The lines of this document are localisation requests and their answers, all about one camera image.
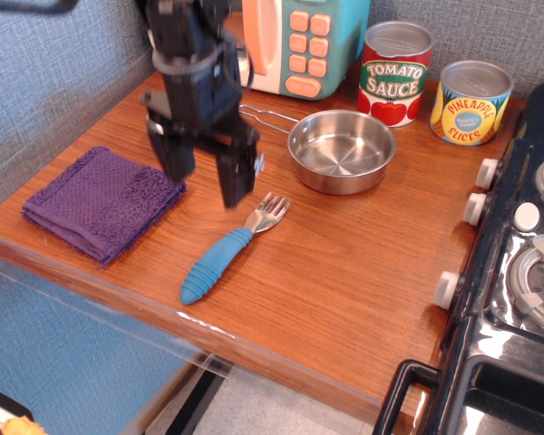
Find white stove knob top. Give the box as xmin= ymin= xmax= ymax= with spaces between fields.
xmin=475 ymin=159 xmax=500 ymax=191

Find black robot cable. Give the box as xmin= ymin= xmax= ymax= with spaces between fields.
xmin=0 ymin=0 xmax=79 ymax=15

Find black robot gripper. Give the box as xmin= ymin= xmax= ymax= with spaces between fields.
xmin=140 ymin=67 xmax=261 ymax=208

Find purple folded towel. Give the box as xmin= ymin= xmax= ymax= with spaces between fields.
xmin=22 ymin=146 xmax=187 ymax=266

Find small steel saucepan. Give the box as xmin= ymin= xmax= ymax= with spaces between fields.
xmin=239 ymin=104 xmax=396 ymax=196

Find black oven door handle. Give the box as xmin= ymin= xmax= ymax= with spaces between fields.
xmin=373 ymin=359 xmax=442 ymax=435

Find orange object bottom left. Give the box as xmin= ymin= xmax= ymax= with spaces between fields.
xmin=2 ymin=416 xmax=46 ymax=435

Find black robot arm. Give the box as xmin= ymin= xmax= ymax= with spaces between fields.
xmin=141 ymin=1 xmax=259 ymax=208

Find white stove knob middle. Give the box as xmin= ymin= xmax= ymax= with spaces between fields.
xmin=462 ymin=193 xmax=487 ymax=227

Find black toy stove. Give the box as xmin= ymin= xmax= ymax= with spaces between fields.
xmin=415 ymin=83 xmax=544 ymax=434

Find blue handled metal fork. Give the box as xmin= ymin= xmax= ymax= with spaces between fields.
xmin=180 ymin=192 xmax=290 ymax=305

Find pineapple slices can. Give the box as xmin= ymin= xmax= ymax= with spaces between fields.
xmin=430 ymin=60 xmax=514 ymax=146

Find teal toy microwave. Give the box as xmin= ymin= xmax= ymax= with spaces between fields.
xmin=226 ymin=0 xmax=371 ymax=101

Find white stove knob bottom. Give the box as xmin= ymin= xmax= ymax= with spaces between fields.
xmin=433 ymin=271 xmax=461 ymax=310

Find tomato sauce can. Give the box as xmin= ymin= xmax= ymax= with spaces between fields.
xmin=357 ymin=21 xmax=433 ymax=127

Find white stove knob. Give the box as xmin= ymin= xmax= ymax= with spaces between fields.
xmin=462 ymin=193 xmax=487 ymax=227
xmin=433 ymin=271 xmax=461 ymax=310
xmin=475 ymin=159 xmax=500 ymax=191

